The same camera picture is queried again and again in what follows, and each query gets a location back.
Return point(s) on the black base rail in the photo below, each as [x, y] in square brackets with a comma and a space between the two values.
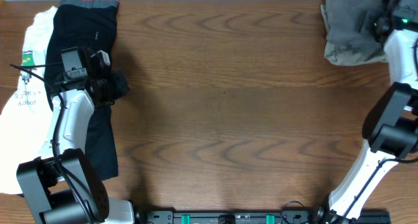
[288, 215]

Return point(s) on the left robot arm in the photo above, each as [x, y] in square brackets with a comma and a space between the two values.
[60, 185]

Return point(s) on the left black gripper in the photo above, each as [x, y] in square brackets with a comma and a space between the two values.
[121, 85]

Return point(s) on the grey shorts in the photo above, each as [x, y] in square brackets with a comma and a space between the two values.
[349, 25]

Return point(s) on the white printed t-shirt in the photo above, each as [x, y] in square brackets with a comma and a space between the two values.
[26, 116]

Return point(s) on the khaki folded shorts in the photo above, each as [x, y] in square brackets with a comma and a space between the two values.
[353, 58]

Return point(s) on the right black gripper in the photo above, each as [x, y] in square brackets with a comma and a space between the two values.
[372, 17]

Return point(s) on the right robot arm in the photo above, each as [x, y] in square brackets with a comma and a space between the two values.
[388, 137]

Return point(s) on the black shorts red waistband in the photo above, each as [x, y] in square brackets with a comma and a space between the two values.
[91, 24]

